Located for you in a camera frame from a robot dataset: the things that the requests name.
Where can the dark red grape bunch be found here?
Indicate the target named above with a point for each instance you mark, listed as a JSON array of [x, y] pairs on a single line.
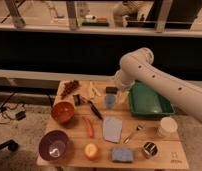
[[69, 87]]

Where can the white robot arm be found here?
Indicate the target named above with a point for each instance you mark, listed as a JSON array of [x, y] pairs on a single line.
[[137, 65]]

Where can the red bowl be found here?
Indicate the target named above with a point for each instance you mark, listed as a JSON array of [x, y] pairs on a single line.
[[62, 112]]

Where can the purple bowl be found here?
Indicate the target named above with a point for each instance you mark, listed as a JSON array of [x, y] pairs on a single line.
[[53, 145]]

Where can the black rectangular block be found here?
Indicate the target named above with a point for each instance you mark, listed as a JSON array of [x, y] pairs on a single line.
[[111, 90]]

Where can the peeled banana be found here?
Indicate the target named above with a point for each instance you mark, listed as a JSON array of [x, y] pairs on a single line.
[[92, 91]]

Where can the black binder clip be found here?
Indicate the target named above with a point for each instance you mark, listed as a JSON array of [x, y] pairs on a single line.
[[77, 99]]

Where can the orange carrot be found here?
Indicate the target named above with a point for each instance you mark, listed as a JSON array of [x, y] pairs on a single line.
[[89, 127]]

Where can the light blue cloth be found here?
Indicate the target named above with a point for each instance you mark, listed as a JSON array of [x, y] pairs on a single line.
[[112, 128]]

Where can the green plastic tray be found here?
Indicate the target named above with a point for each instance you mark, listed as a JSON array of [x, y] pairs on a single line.
[[145, 102]]

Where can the red yellow apple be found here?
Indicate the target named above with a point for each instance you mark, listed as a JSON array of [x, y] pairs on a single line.
[[91, 151]]

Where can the blue sponge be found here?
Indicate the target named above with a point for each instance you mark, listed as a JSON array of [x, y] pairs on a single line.
[[123, 155]]

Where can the white paper cup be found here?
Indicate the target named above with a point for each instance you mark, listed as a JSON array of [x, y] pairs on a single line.
[[167, 127]]

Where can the silver metal cup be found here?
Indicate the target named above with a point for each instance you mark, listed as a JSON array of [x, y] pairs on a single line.
[[149, 150]]

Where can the black power adapter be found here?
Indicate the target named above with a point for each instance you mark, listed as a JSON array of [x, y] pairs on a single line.
[[20, 115]]

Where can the black chair base leg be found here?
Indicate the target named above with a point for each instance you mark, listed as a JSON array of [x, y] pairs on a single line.
[[10, 144]]

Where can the black handled knife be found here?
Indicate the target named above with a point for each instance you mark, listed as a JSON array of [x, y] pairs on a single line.
[[92, 107]]

